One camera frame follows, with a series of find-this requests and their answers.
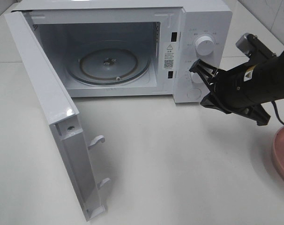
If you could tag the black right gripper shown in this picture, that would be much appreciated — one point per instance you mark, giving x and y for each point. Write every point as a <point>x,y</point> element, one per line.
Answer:
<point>233,91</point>

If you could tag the round white door button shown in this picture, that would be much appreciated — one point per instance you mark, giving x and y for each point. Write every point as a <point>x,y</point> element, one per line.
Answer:
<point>194,93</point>

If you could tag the white microwave door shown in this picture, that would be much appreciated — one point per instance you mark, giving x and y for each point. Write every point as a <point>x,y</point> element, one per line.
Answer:
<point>61,115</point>

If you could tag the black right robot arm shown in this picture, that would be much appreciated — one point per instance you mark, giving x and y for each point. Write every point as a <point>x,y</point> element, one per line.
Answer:
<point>272,78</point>

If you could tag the lower white timer knob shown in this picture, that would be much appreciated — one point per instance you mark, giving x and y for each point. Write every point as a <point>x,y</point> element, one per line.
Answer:
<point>196,78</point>

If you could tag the upper white power knob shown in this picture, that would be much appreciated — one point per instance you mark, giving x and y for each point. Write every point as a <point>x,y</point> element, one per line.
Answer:
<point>204,45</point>

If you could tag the glass microwave turntable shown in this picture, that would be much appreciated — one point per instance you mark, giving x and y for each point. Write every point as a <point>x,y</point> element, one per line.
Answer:
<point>109,62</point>

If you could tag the white microwave oven body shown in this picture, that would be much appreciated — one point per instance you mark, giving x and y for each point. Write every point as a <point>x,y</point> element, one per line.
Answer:
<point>167,29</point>

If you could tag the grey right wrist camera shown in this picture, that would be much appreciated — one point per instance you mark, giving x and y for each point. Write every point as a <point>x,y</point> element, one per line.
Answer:
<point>244,45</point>

